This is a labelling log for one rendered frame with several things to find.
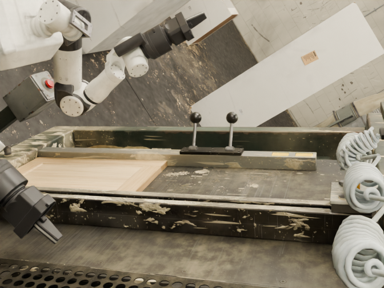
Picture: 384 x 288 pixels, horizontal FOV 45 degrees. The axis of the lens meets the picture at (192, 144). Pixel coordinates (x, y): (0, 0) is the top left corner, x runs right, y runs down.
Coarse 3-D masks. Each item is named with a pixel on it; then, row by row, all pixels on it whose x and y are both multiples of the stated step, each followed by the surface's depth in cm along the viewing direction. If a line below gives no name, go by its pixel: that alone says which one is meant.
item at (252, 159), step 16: (160, 160) 152; (176, 160) 150; (192, 160) 148; (208, 160) 147; (224, 160) 145; (240, 160) 143; (256, 160) 142; (272, 160) 140; (288, 160) 139; (304, 160) 138
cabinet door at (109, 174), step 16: (32, 160) 162; (48, 160) 161; (64, 160) 159; (80, 160) 158; (96, 160) 157; (112, 160) 155; (128, 160) 154; (144, 160) 153; (32, 176) 147; (48, 176) 146; (64, 176) 145; (80, 176) 144; (96, 176) 143; (112, 176) 141; (128, 176) 140; (144, 176) 138
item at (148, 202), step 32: (352, 160) 91; (64, 192) 117; (96, 192) 115; (128, 192) 113; (96, 224) 113; (128, 224) 110; (160, 224) 107; (192, 224) 105; (224, 224) 102; (256, 224) 100; (288, 224) 98; (320, 224) 96
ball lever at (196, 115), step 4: (196, 112) 151; (192, 116) 150; (196, 116) 150; (200, 116) 151; (192, 120) 151; (196, 120) 150; (200, 120) 151; (196, 124) 151; (196, 128) 151; (192, 144) 150; (192, 148) 149; (196, 148) 149
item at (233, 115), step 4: (232, 112) 147; (228, 116) 147; (232, 116) 146; (236, 116) 147; (228, 120) 147; (232, 120) 146; (236, 120) 147; (232, 124) 147; (232, 128) 147; (232, 132) 147; (232, 136) 147; (228, 148) 145; (232, 148) 145
